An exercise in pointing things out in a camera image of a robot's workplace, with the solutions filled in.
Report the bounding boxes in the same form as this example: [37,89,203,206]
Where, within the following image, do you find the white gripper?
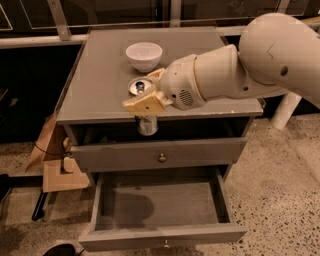
[123,54,207,116]

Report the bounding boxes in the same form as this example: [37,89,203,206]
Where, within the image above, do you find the redbull can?
[128,77,158,136]

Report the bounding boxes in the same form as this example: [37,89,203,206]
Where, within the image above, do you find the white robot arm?
[123,13,320,116]

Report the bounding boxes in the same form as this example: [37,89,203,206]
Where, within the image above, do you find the grey drawer cabinet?
[54,27,266,188]

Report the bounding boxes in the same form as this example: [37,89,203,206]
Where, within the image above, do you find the grey top drawer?
[71,138,247,172]

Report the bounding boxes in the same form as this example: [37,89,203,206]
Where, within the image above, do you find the grey open middle drawer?
[79,167,247,252]

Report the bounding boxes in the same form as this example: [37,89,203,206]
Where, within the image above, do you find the white ceramic bowl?
[126,42,163,73]

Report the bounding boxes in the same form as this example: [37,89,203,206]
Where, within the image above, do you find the brown cardboard pieces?
[26,113,90,192]

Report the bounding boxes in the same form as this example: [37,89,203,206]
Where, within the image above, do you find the black shoe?
[42,243,77,256]

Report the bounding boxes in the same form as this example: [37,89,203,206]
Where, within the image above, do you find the metal railing frame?
[0,0,320,41]

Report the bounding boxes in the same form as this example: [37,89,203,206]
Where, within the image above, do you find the black cable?
[32,141,72,157]

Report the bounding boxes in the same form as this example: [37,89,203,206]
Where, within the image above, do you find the white diagonal post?
[271,92,302,130]

